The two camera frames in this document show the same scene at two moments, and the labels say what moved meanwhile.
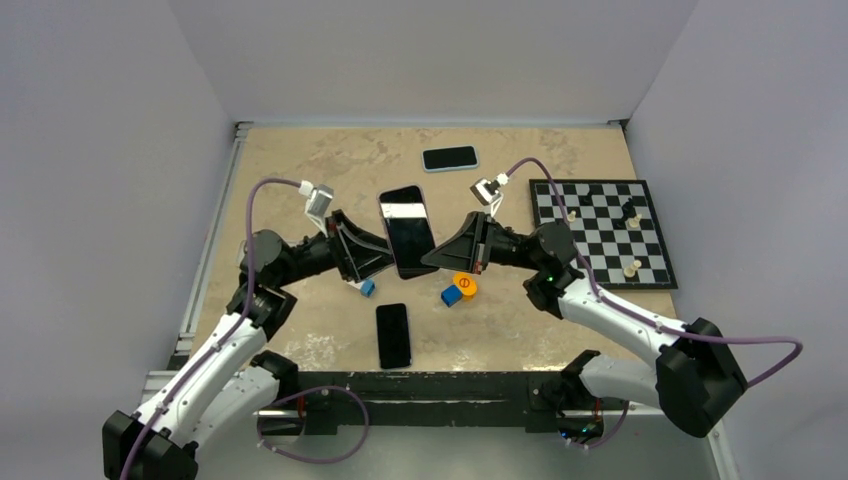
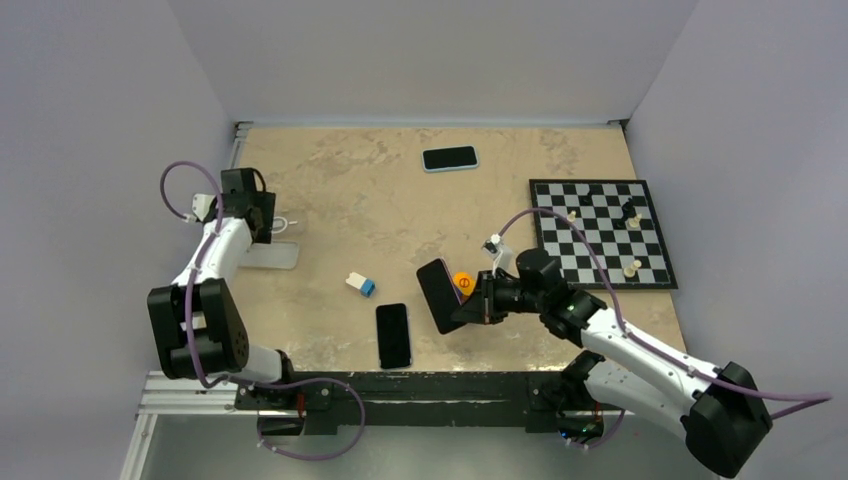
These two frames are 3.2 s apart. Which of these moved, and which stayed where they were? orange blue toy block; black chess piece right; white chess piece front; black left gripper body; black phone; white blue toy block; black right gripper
Moved: black left gripper body; black right gripper
Stayed: orange blue toy block; black chess piece right; white chess piece front; white blue toy block; black phone
